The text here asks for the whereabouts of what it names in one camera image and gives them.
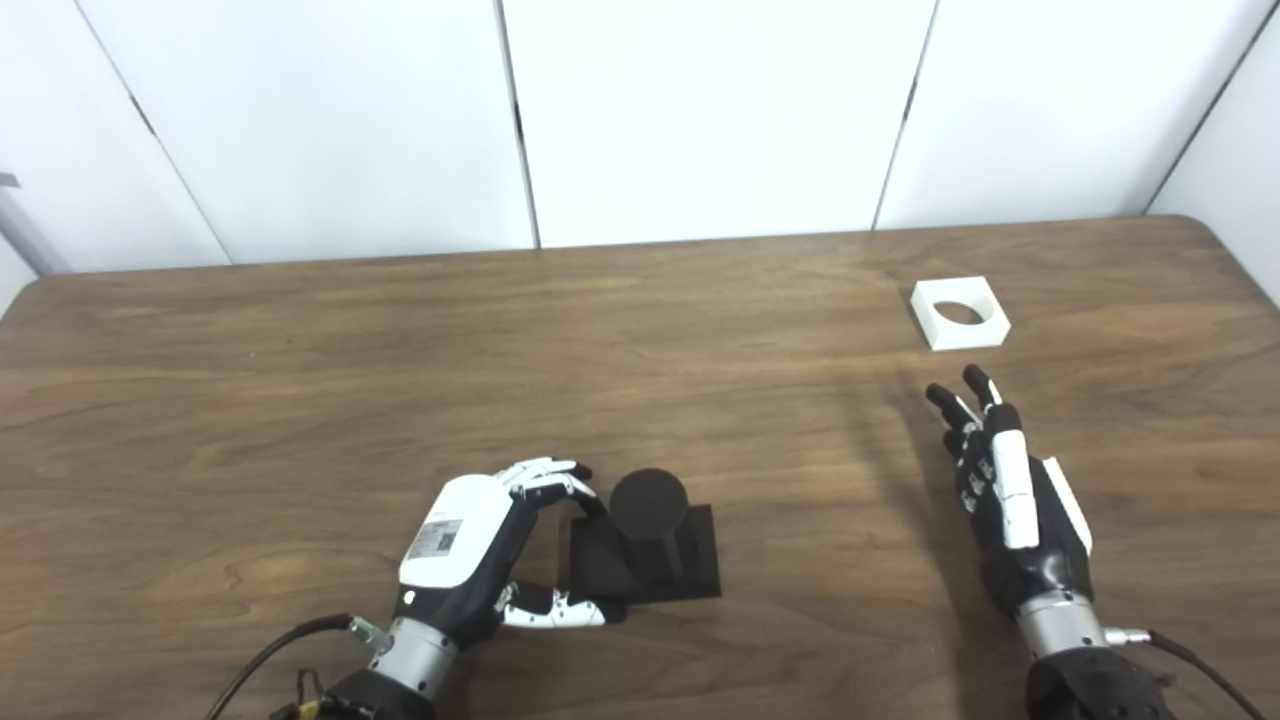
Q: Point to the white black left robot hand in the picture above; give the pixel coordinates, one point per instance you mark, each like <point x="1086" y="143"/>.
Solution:
<point x="455" y="530"/>

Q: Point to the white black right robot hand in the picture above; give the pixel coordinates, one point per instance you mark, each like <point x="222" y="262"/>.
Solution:
<point x="1015" y="490"/>

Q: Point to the white square piece with hole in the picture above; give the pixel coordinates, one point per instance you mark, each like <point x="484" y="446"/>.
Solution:
<point x="965" y="337"/>

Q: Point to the black peg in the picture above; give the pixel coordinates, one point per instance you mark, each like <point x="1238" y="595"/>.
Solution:
<point x="650" y="510"/>

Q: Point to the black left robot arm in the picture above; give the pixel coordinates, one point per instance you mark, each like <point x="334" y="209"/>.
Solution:
<point x="410" y="660"/>

